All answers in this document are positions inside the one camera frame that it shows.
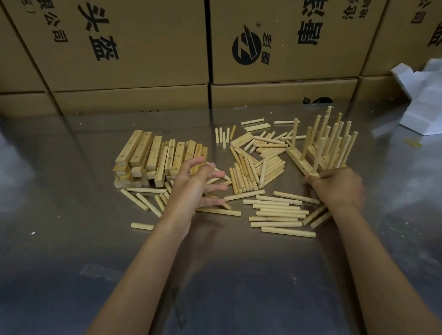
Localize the person's right forearm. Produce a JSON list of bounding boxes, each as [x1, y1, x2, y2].
[[323, 204, 442, 335]]

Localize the clear tape patch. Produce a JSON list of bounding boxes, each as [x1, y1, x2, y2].
[[79, 263, 124, 283]]

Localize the person's right hand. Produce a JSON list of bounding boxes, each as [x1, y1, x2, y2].
[[302, 164, 368, 215]]

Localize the pile of wooden dowels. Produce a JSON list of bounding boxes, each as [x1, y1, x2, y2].
[[118, 110, 337, 240]]

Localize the stack of white foam blocks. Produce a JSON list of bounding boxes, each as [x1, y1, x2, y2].
[[387, 50, 442, 137]]

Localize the person's left forearm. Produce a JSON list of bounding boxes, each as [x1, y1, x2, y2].
[[85, 217, 193, 335]]

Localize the stack of brown cardboard boxes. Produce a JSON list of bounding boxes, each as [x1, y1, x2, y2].
[[0, 0, 442, 139]]

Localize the shiny metal table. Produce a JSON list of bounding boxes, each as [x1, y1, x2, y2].
[[0, 83, 442, 335]]

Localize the person's left hand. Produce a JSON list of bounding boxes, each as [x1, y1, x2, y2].
[[159, 155, 230, 244]]

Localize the pile of drilled wooden bars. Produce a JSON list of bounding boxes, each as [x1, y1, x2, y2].
[[111, 128, 210, 193]]

